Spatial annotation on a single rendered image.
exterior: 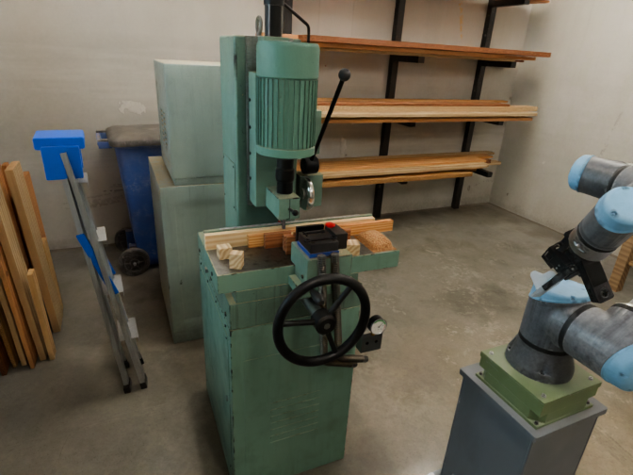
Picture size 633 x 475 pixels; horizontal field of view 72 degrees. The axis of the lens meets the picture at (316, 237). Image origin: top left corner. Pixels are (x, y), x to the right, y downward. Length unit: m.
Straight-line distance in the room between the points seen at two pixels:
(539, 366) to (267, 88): 1.09
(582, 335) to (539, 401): 0.23
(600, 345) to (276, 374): 0.92
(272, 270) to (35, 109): 2.57
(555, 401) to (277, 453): 0.94
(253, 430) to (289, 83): 1.12
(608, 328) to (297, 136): 0.94
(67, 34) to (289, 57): 2.43
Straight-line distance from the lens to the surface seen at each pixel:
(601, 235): 1.07
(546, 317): 1.37
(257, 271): 1.26
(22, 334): 2.48
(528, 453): 1.49
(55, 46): 3.50
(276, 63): 1.23
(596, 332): 1.31
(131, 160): 2.96
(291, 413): 1.63
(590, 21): 4.75
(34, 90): 3.53
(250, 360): 1.42
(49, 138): 1.82
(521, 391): 1.44
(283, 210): 1.34
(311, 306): 1.24
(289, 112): 1.24
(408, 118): 3.72
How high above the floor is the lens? 1.48
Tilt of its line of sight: 23 degrees down
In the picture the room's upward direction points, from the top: 3 degrees clockwise
